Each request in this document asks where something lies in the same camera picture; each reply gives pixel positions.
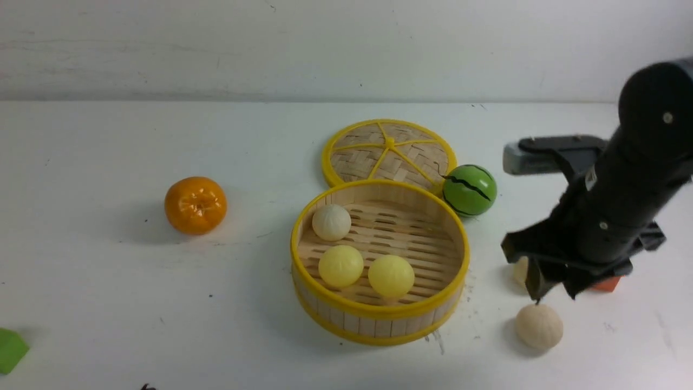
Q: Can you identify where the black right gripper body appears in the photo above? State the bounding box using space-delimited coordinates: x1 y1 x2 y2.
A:
500 184 667 282

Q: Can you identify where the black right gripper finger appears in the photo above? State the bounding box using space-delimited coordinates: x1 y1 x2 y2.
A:
525 257 553 303
563 271 596 300

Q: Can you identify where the white bun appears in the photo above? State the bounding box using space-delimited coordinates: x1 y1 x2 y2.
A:
512 256 529 290
311 204 352 242
514 304 564 352

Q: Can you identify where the yellow bun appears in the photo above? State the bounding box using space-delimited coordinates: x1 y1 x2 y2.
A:
367 255 415 299
318 245 364 289

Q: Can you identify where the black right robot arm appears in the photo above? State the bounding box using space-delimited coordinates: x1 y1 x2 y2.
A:
501 57 692 302

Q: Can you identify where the bamboo steamer tray yellow rim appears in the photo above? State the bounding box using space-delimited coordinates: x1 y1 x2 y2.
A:
290 180 469 347

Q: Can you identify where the woven bamboo steamer lid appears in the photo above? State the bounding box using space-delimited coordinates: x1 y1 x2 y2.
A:
320 119 458 195

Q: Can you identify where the orange cube block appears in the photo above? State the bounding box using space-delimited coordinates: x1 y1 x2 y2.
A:
590 276 623 293

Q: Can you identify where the green toy watermelon ball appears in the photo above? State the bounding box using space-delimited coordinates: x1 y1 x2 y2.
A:
441 165 498 217

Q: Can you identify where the orange toy tangerine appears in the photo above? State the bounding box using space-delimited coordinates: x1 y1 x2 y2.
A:
164 176 228 236

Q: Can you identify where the green block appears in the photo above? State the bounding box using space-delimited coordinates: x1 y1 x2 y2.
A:
0 328 30 375

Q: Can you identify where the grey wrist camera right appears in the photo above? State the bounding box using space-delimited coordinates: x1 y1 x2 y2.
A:
502 135 608 182

